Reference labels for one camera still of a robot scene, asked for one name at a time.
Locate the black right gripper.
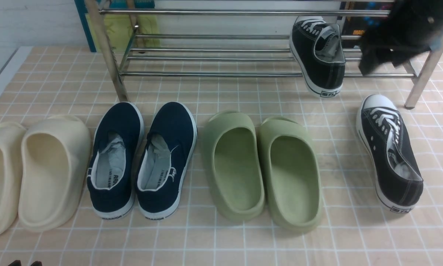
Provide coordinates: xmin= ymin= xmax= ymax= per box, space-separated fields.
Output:
xmin=359 ymin=0 xmax=443 ymax=75

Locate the black canvas sneaker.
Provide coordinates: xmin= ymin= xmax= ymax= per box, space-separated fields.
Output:
xmin=289 ymin=16 xmax=346 ymax=98
xmin=356 ymin=94 xmax=424 ymax=214

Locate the silver metal shoe rack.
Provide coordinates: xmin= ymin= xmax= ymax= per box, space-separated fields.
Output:
xmin=84 ymin=0 xmax=443 ymax=109

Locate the right navy slip-on shoe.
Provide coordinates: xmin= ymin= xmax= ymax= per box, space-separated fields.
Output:
xmin=135 ymin=102 xmax=197 ymax=220

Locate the navy slip-on shoe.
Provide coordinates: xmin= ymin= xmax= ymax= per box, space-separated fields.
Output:
xmin=135 ymin=102 xmax=197 ymax=220
xmin=87 ymin=102 xmax=144 ymax=220

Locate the left navy slip-on shoe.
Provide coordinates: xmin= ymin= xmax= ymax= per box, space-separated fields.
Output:
xmin=87 ymin=102 xmax=144 ymax=220

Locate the dark printed box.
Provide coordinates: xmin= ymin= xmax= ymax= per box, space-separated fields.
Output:
xmin=338 ymin=1 xmax=380 ymax=48

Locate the right green foam slide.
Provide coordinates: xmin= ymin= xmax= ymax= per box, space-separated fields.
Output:
xmin=257 ymin=116 xmax=323 ymax=233

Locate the green foam slide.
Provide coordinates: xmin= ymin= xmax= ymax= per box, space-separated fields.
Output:
xmin=257 ymin=116 xmax=323 ymax=233
xmin=200 ymin=110 xmax=265 ymax=223

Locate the left green foam slide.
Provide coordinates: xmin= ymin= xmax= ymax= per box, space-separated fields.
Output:
xmin=200 ymin=110 xmax=265 ymax=223

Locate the blue and yellow poster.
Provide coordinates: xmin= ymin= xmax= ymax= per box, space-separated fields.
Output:
xmin=74 ymin=0 xmax=161 ymax=52

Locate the right cream foam slide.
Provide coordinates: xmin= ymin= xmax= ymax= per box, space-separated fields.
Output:
xmin=18 ymin=115 xmax=92 ymax=232

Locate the cream foam slide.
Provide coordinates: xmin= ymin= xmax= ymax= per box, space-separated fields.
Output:
xmin=0 ymin=122 xmax=27 ymax=234
xmin=18 ymin=115 xmax=92 ymax=232

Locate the left cream foam slide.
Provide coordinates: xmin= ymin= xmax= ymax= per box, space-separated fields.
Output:
xmin=0 ymin=122 xmax=27 ymax=234

